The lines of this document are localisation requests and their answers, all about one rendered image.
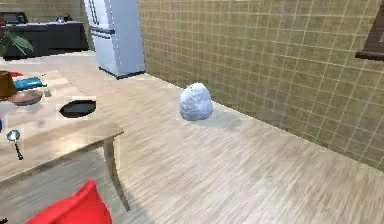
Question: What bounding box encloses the black kitchen counter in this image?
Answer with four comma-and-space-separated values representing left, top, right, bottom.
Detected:
2, 21, 90, 60

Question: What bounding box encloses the pale blue lumpy bag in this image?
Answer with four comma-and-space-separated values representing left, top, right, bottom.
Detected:
178, 82, 215, 122

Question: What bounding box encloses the white fridge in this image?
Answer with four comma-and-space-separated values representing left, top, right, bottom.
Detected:
83, 0, 147, 80

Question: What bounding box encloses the black round pan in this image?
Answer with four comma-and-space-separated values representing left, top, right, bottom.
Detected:
59, 99, 97, 119

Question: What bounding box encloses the light wooden table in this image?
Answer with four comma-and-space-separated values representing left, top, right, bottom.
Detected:
0, 69, 132, 213

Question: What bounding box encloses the red chair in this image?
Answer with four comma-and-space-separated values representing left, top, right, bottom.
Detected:
25, 179, 113, 224

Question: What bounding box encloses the blue bottle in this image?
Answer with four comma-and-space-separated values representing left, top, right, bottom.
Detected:
13, 76, 48, 92

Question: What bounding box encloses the brown shallow bowl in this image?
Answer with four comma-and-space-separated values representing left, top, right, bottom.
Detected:
7, 89, 44, 107

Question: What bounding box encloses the brown plant pot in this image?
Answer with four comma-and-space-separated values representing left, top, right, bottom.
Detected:
0, 70, 18, 99

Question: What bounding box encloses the green house plant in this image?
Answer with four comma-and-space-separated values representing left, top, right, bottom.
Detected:
0, 27, 34, 58

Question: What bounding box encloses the black microwave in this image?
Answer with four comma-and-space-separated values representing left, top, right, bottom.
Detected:
0, 11, 29, 25

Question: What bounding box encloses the black fridge handle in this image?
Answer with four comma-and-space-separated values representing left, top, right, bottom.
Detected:
88, 0, 100, 26

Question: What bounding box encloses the silver ladle black handle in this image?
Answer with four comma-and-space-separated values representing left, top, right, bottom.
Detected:
6, 129, 24, 161

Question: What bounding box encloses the dark wooden window frame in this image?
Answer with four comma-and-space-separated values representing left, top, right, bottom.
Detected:
354, 2, 384, 62

